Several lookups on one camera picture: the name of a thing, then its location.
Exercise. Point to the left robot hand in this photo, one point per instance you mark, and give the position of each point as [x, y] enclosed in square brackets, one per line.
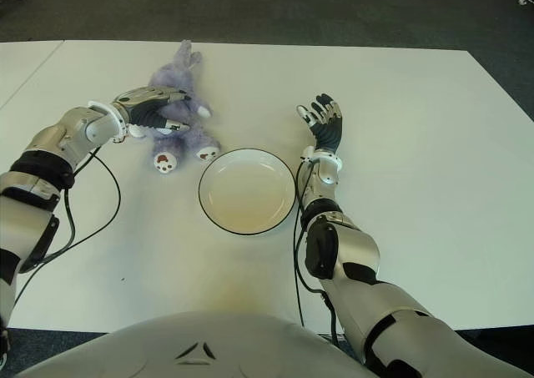
[142, 102]

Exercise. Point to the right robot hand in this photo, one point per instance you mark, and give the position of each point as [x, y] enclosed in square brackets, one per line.
[327, 134]

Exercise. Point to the purple plush bunny doll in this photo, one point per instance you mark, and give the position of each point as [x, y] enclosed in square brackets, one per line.
[187, 138]

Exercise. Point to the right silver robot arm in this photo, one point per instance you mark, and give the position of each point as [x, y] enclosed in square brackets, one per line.
[359, 244]

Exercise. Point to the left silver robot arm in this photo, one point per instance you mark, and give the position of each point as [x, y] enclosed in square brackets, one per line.
[29, 211]

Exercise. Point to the white plate black rim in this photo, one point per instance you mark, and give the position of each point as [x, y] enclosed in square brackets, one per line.
[246, 192]

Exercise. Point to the grey robot torso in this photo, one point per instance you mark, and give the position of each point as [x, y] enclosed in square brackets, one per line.
[200, 349]

